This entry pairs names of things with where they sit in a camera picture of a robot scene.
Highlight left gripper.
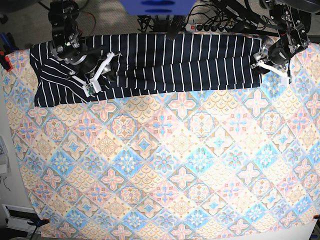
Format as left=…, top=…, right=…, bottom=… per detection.
left=251, top=41, right=294, bottom=75

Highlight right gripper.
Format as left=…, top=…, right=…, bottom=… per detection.
left=64, top=46, right=117, bottom=83

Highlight navy white striped T-shirt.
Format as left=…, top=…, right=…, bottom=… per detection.
left=30, top=33, right=262, bottom=107

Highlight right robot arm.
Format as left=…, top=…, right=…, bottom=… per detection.
left=48, top=0, right=116, bottom=85

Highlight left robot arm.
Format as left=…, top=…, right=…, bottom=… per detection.
left=251, top=0, right=320, bottom=74

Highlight blue box overhead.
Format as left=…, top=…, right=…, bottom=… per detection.
left=120, top=0, right=196, bottom=16

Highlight white power strip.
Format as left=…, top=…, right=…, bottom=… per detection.
left=184, top=23, right=228, bottom=33

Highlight red black clamp left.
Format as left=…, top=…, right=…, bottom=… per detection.
left=0, top=50, right=13, bottom=72

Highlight patterned pastel tablecloth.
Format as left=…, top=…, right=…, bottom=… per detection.
left=0, top=44, right=320, bottom=240

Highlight white equipment box left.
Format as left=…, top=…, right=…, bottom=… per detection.
left=0, top=136, right=10, bottom=176

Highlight blue orange clamp bottom left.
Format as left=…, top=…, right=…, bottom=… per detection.
left=27, top=218, right=50, bottom=228

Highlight white vent panel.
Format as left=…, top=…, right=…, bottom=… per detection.
left=2, top=204, right=38, bottom=233

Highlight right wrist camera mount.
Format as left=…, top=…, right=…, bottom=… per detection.
left=72, top=51, right=122, bottom=98

